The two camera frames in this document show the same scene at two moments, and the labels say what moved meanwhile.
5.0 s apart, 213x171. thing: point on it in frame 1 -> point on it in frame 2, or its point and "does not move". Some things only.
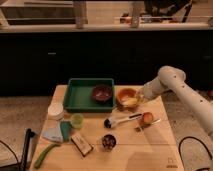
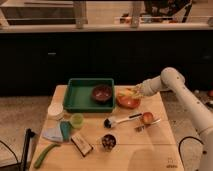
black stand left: [29, 135] does not move
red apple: [147, 117] does not move
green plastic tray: [79, 95] does not move
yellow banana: [130, 102] -> [128, 92]
